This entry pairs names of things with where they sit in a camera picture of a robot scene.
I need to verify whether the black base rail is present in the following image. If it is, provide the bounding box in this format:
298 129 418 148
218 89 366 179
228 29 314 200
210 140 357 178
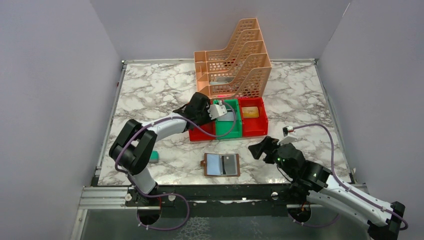
124 183 308 218

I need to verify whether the green eraser block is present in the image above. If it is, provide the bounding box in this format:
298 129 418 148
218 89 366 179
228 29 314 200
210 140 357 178
149 151 159 164

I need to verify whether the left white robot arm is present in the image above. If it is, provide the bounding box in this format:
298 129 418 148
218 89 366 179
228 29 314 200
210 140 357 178
108 92 212 206

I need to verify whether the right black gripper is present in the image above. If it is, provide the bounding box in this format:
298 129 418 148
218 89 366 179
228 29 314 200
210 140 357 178
248 135 296 178

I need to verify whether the brown leather card holder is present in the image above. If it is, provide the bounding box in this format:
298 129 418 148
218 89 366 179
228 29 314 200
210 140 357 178
200 153 241 177

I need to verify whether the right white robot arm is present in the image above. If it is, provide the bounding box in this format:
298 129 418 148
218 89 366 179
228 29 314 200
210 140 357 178
248 135 405 240

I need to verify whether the green plastic bin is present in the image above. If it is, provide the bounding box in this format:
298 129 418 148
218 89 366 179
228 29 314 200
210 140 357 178
215 99 243 139

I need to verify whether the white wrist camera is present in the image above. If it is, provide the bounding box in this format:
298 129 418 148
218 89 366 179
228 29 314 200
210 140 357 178
207 100 228 120
278 126 297 145

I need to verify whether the silver card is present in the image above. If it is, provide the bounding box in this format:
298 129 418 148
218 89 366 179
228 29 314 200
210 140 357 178
218 112 235 122

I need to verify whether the red bin with gold card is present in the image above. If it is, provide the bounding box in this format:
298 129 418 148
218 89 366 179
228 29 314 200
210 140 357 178
238 97 269 138

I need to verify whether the grey card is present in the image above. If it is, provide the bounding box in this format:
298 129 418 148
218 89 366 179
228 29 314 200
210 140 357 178
221 154 238 176

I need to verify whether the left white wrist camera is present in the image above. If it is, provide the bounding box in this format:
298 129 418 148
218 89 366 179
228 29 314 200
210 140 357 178
207 100 228 120

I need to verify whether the peach plastic file organizer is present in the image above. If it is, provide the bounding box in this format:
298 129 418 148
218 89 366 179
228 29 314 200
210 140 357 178
194 18 272 100

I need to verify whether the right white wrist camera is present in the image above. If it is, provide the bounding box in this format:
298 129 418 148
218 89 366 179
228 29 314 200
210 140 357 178
278 126 297 145

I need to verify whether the red bin with black card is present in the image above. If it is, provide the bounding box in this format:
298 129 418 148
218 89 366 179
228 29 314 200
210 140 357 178
188 121 216 142

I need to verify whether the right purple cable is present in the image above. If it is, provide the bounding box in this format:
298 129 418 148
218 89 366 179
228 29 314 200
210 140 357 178
286 123 409 231

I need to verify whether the gold card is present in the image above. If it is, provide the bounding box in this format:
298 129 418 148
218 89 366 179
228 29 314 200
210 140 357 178
241 106 260 119

